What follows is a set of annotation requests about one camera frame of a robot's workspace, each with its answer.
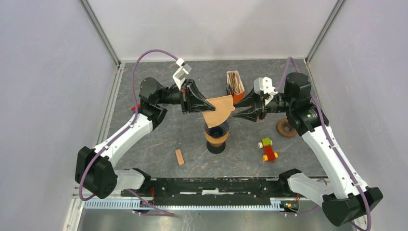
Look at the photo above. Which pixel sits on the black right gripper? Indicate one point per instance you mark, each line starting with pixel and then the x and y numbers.
pixel 258 108

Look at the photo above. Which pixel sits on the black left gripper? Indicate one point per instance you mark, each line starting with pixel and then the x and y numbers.
pixel 192 100

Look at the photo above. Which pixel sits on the brown paper coffee filter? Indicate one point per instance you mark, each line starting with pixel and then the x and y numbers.
pixel 223 109

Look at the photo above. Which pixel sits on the blue plastic coffee dripper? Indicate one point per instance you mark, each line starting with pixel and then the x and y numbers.
pixel 217 131

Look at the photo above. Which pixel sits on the light wooden ring holder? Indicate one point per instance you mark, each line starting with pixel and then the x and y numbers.
pixel 216 142

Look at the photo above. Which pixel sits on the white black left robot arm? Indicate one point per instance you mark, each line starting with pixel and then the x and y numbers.
pixel 95 171

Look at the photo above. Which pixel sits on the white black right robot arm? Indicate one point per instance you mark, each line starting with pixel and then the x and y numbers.
pixel 348 197

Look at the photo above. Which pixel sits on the orange coffee filter box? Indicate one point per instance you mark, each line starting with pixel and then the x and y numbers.
pixel 234 86

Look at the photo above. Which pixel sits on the colourful toy car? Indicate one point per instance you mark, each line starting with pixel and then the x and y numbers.
pixel 266 145

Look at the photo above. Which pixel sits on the small wooden block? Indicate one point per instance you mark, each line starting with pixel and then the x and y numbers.
pixel 179 157

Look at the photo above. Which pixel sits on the red blue small object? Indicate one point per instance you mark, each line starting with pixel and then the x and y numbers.
pixel 133 109

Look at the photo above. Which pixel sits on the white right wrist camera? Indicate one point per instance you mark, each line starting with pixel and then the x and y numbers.
pixel 264 85

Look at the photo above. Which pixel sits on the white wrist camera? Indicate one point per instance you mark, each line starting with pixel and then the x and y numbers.
pixel 183 70
pixel 264 85

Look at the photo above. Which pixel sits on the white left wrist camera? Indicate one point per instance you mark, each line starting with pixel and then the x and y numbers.
pixel 183 70

